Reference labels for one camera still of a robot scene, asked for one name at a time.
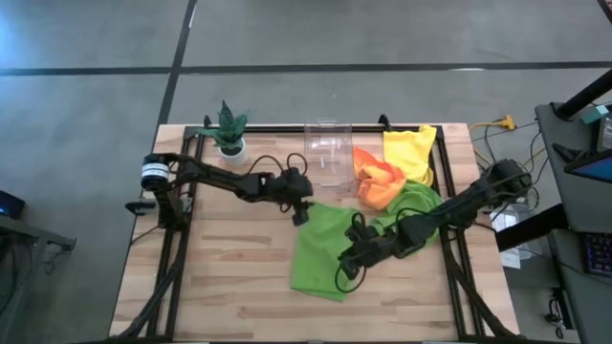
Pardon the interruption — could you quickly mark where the teal box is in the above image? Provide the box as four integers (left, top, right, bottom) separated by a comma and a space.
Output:
581, 104, 611, 126

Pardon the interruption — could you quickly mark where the black aluminium rig frame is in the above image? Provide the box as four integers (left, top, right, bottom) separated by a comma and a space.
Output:
110, 113, 521, 343

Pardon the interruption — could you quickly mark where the blue-lit black device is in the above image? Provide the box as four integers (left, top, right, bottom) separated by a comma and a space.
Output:
0, 189, 27, 220

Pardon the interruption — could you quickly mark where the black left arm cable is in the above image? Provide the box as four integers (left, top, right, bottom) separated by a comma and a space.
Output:
247, 152, 310, 179

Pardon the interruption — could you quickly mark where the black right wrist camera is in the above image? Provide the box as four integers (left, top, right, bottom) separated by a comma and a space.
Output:
344, 223, 379, 245

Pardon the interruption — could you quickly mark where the snake plant in white pot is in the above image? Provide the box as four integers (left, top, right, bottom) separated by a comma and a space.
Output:
198, 98, 252, 168

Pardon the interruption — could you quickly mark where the black backlit keyboard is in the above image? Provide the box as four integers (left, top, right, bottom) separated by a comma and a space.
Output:
580, 232, 612, 279

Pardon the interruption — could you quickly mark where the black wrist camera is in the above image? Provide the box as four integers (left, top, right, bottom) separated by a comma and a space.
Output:
281, 166, 313, 191
344, 223, 379, 245

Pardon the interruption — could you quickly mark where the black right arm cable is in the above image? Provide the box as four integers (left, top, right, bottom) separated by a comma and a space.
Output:
333, 212, 368, 294

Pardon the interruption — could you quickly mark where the white paper sheet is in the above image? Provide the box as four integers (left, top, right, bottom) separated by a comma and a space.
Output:
490, 209, 544, 269

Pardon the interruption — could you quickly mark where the yellow microfiber towel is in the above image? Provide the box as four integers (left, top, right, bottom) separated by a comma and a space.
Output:
382, 123, 439, 187

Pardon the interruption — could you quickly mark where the orange microfiber towel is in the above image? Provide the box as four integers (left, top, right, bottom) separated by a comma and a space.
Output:
352, 146, 407, 211

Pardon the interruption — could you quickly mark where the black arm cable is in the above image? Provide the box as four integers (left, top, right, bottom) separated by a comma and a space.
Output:
247, 152, 310, 179
333, 212, 368, 294

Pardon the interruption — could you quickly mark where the dark metal side table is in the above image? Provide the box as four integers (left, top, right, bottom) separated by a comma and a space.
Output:
0, 213, 77, 344

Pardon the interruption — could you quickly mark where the clear plastic bin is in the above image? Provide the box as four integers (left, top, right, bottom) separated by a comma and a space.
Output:
303, 118, 358, 188

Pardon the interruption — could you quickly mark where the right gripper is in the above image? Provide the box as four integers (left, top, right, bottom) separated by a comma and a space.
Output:
337, 226, 403, 282

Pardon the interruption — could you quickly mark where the black table clamp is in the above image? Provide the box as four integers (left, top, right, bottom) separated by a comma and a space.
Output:
124, 199, 158, 217

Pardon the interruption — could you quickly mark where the black metal bar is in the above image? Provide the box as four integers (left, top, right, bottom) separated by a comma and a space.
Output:
494, 203, 568, 253

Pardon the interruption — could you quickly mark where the yellow extension cord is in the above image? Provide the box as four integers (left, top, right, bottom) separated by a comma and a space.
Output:
468, 114, 518, 144

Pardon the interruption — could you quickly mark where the laptop with blue screen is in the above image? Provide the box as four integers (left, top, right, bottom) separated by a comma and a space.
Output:
563, 148, 612, 185

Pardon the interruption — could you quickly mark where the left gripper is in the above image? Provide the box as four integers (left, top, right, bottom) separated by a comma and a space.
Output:
261, 167, 315, 227

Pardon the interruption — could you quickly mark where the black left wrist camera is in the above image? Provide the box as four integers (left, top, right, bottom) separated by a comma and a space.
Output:
281, 166, 313, 191

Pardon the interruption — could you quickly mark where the grey desk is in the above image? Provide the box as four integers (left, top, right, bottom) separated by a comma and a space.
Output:
534, 101, 612, 235

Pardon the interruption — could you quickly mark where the black pole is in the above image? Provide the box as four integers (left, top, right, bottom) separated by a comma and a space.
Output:
554, 69, 612, 121

